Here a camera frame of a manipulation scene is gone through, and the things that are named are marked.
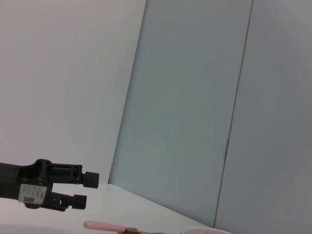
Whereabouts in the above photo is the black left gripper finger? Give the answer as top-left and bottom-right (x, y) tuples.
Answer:
(49, 164), (99, 189)

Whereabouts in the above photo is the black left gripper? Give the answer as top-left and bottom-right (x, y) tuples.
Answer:
(0, 159), (88, 212)

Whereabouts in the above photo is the pink handled metal spoon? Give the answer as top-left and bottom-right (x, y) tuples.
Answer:
(83, 220), (169, 234)

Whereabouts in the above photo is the grey ceramic mug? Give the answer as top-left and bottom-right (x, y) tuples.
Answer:
(181, 226), (235, 234)

